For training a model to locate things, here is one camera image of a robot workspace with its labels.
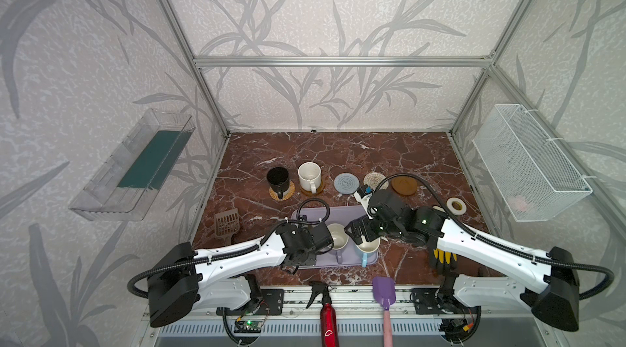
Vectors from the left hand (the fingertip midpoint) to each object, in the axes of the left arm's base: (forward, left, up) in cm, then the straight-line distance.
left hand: (310, 252), depth 79 cm
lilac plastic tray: (+4, -6, +19) cm, 21 cm away
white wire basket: (+10, -58, +32) cm, 66 cm away
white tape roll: (+18, -53, -4) cm, 57 cm away
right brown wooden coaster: (+29, -38, -6) cm, 49 cm away
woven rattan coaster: (+22, +11, -4) cm, 25 cm away
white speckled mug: (+30, +2, -1) cm, 30 cm away
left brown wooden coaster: (+24, -2, -4) cm, 25 cm away
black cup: (+26, +14, +3) cm, 30 cm away
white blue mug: (-1, -18, +6) cm, 19 cm away
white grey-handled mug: (+6, -10, -4) cm, 12 cm away
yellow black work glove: (-2, -45, -2) cm, 45 cm away
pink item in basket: (+10, -63, +17) cm, 66 cm away
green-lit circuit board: (-20, +18, -6) cm, 27 cm away
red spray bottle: (-18, -6, -1) cm, 19 cm away
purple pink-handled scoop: (-10, -24, -3) cm, 26 cm away
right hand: (+7, -14, +11) cm, 20 cm away
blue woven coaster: (+29, -13, -5) cm, 33 cm away
